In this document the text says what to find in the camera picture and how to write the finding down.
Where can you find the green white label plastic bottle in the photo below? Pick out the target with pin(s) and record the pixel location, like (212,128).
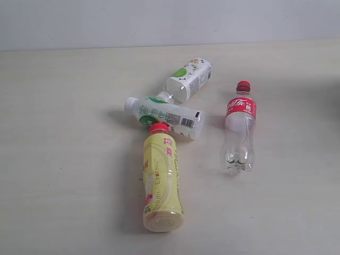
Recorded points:
(181,120)

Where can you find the clear cola bottle red label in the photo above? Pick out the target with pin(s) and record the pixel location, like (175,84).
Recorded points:
(237,152)

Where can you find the yellow juice bottle red cap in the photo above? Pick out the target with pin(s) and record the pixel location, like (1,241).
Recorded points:
(163,211)

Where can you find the square white green label bottle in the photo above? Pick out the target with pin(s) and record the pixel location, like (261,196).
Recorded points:
(186,81)

